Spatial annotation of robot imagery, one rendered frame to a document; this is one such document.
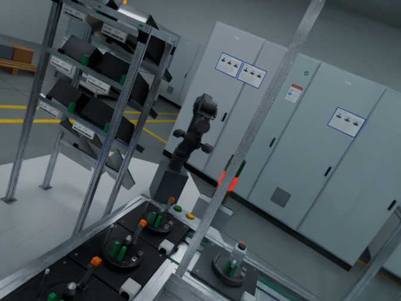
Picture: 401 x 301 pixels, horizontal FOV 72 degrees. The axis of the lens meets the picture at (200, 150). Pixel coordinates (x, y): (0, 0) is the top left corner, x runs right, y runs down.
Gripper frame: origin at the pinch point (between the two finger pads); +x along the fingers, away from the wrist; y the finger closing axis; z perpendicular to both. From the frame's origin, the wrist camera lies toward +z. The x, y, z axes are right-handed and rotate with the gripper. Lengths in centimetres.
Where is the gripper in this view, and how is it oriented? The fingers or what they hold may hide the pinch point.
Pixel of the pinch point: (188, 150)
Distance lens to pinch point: 124.5
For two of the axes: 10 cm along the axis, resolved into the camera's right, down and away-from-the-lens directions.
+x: -4.0, 8.7, 2.8
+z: -3.1, 1.6, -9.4
